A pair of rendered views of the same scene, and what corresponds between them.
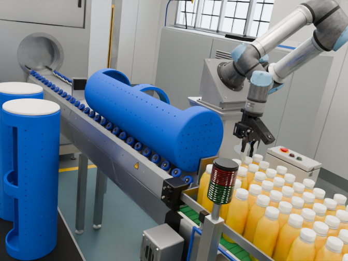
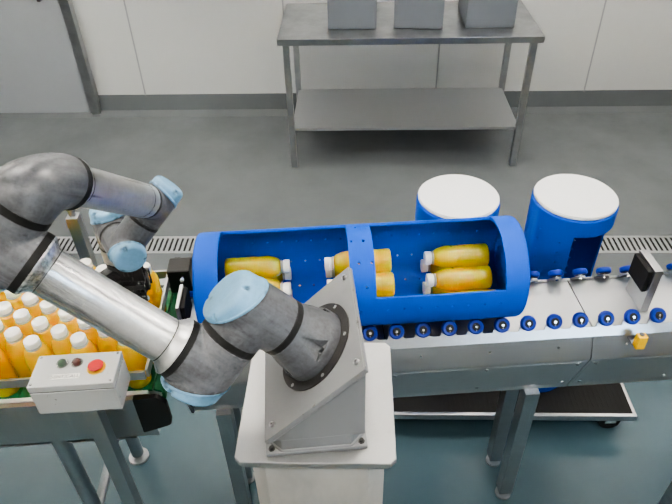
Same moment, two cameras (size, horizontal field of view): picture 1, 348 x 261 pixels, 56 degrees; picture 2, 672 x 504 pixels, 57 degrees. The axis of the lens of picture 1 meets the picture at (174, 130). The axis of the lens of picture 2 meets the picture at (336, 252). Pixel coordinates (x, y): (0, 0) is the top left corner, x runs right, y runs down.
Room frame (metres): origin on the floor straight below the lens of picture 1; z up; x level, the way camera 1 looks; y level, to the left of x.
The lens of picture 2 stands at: (2.41, -0.91, 2.23)
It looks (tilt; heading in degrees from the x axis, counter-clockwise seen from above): 39 degrees down; 128
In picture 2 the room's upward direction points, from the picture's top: 2 degrees counter-clockwise
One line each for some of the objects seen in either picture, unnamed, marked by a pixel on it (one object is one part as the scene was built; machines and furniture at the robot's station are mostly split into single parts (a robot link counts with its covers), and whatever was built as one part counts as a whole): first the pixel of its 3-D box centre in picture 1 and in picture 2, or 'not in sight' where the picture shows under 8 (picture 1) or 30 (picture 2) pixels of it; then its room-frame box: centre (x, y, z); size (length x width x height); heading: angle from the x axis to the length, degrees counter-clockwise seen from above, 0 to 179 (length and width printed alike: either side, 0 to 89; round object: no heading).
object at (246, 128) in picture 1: (249, 125); (128, 276); (1.27, -0.29, 1.21); 0.09 x 0.08 x 0.12; 41
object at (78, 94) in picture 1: (79, 88); (641, 280); (2.28, 0.71, 1.00); 0.10 x 0.04 x 0.15; 131
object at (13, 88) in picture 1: (18, 88); (575, 196); (1.98, 0.99, 1.03); 0.28 x 0.28 x 0.01
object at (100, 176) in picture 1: (99, 190); (515, 445); (2.11, 0.47, 0.31); 0.06 x 0.06 x 0.63; 41
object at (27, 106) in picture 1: (31, 106); (458, 196); (1.65, 0.76, 1.03); 0.28 x 0.28 x 0.01
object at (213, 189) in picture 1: (220, 189); not in sight; (0.75, -0.14, 1.18); 0.06 x 0.06 x 0.05
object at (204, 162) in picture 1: (206, 170); (185, 311); (1.27, -0.16, 0.99); 0.10 x 0.02 x 0.12; 131
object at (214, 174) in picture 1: (223, 173); not in sight; (0.75, -0.14, 1.23); 0.06 x 0.06 x 0.04
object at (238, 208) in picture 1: (236, 217); not in sight; (0.96, -0.25, 0.98); 0.07 x 0.07 x 0.17
